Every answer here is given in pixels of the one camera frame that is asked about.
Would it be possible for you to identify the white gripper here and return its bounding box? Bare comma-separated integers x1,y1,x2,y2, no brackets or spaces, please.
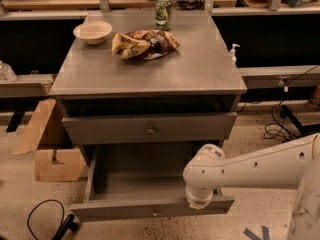
185,185,213,210

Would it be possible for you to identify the grey drawer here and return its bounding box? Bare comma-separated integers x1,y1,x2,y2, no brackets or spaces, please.
62,112,237,145
71,142,234,222

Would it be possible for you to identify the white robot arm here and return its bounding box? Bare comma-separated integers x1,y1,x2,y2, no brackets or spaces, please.
183,134,320,240

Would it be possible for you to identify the grey drawer cabinet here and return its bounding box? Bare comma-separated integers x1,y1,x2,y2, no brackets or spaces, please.
49,9,248,198

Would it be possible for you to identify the grey top drawer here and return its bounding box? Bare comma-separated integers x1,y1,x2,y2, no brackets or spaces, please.
62,112,237,145

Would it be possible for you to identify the cardboard box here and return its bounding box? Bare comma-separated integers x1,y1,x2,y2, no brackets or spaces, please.
12,99,86,182

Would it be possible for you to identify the black chair base leg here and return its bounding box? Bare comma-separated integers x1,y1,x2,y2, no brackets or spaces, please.
52,214,79,240

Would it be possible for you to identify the white pump bottle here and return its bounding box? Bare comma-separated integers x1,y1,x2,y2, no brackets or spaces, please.
230,43,240,65

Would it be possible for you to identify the orange bottle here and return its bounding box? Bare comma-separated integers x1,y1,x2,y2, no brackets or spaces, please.
306,86,320,110

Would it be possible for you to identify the crumpled chip bag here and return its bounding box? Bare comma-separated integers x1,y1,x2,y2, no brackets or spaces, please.
112,30,180,60

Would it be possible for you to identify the white bowl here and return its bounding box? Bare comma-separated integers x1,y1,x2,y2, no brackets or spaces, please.
73,21,113,45

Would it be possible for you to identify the green soda can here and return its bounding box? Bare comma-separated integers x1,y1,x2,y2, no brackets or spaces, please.
155,0,172,31

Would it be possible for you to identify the clear plastic container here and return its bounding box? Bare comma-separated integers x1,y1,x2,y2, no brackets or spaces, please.
0,60,17,83

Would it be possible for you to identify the black cable bundle right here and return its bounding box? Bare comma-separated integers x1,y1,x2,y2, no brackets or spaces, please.
263,64,320,143

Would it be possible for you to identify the black floor cable loop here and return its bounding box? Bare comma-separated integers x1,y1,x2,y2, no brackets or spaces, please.
26,199,66,240

